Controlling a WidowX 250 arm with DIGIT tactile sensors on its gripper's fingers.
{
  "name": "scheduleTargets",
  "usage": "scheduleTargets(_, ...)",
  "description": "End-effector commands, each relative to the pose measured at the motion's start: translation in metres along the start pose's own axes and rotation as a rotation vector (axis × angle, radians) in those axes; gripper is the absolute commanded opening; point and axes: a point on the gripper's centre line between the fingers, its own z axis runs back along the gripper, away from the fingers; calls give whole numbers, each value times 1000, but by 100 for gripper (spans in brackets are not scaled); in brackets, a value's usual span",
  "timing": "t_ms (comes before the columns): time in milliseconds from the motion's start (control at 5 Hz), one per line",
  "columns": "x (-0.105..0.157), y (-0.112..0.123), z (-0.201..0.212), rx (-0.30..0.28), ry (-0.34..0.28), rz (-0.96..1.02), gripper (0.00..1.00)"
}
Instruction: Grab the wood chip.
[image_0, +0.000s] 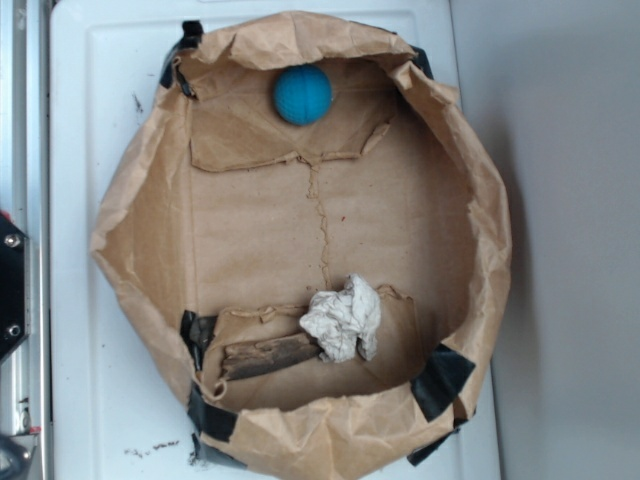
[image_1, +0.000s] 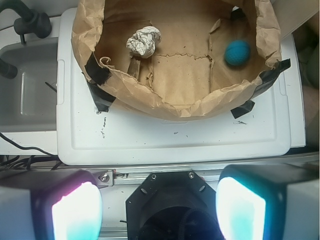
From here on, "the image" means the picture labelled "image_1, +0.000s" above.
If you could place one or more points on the black tape strip right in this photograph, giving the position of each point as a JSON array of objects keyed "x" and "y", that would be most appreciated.
[{"x": 243, "y": 109}]

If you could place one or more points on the blue ball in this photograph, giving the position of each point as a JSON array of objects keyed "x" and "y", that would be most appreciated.
[{"x": 237, "y": 53}]

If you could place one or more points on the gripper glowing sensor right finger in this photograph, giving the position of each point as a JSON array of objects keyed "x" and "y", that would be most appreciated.
[{"x": 269, "y": 202}]

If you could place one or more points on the brown paper-lined bin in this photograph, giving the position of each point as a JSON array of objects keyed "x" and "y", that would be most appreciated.
[{"x": 187, "y": 77}]

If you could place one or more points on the black tape strip left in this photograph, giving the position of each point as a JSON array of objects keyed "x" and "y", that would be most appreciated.
[{"x": 101, "y": 99}]

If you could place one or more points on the black tape strip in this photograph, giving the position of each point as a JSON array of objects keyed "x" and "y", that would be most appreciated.
[
  {"x": 243, "y": 109},
  {"x": 101, "y": 99}
]

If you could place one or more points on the black octagonal mount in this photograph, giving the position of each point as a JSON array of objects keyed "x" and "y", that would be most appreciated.
[{"x": 172, "y": 206}]

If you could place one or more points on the crumpled white paper ball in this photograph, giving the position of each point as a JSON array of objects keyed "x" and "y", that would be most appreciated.
[{"x": 144, "y": 41}]

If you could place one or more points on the grey plastic sink tray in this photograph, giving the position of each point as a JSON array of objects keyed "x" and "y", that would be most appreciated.
[{"x": 28, "y": 101}]

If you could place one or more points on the white plastic bin lid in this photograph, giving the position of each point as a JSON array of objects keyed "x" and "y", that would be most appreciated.
[{"x": 121, "y": 136}]

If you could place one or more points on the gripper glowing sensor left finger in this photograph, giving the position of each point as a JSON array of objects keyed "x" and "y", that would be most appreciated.
[{"x": 49, "y": 205}]

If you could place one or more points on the black faucet fixture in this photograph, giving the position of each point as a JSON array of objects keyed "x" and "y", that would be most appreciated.
[{"x": 30, "y": 21}]

